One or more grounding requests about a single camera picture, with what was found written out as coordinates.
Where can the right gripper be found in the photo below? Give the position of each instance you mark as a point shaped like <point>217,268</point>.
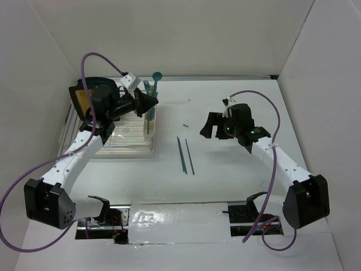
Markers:
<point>215,118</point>

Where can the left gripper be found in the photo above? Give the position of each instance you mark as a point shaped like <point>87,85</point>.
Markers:
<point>149,101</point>

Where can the green plastic fork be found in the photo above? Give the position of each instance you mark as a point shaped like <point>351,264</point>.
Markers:
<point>147,86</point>

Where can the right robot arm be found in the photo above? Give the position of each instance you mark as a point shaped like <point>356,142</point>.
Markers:
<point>307,198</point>

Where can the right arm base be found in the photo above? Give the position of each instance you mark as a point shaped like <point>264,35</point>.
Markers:
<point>243,215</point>

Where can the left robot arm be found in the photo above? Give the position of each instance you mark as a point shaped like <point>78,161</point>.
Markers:
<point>47,199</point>

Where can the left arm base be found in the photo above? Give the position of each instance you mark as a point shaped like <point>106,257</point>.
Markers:
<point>98,219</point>

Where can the white utensil holder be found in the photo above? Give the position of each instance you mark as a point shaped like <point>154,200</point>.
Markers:
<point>148,137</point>

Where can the white dish drying rack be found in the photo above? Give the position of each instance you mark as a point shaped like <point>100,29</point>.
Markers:
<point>127,139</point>

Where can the yellow plate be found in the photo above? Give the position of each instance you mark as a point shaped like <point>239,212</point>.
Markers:
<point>79,100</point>

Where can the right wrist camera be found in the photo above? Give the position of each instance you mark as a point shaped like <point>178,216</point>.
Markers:
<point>228,102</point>

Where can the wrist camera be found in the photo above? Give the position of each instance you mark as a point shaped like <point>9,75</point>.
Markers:
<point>228,102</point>
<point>130,81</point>

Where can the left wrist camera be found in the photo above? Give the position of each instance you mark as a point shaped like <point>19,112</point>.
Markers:
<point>130,81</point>

